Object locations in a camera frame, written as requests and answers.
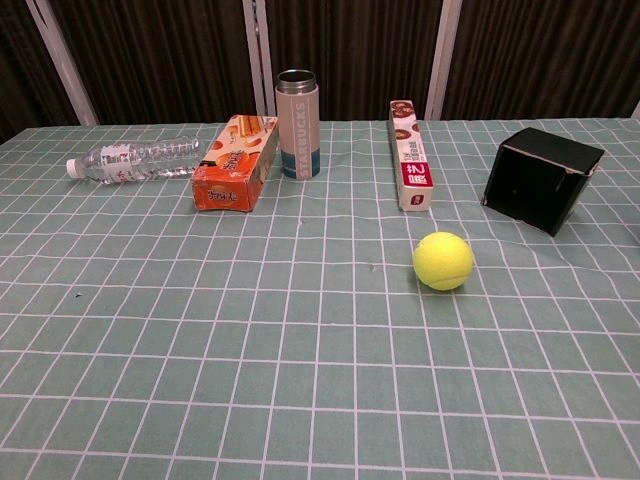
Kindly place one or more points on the orange biscuit box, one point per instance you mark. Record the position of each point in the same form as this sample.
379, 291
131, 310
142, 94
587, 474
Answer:
235, 172

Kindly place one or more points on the long red white snack box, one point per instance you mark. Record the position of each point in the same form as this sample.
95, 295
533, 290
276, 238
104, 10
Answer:
411, 160

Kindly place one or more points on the yellow tennis ball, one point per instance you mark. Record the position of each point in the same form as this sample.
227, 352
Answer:
443, 260

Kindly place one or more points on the black open cardboard box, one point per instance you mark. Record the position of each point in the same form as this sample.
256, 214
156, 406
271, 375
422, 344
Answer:
540, 185

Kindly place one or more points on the Starbucks steel tumbler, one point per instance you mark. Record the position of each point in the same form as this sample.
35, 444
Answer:
298, 135

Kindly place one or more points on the green checkered tablecloth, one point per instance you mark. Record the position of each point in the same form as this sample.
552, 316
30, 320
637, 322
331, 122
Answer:
250, 350

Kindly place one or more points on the clear plastic water bottle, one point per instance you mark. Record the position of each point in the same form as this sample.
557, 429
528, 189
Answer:
140, 159

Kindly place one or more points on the dark pleated curtain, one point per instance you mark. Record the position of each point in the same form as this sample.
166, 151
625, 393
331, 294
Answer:
165, 55

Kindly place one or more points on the white metal frame post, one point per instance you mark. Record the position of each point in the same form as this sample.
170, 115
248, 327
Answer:
442, 55
260, 55
62, 55

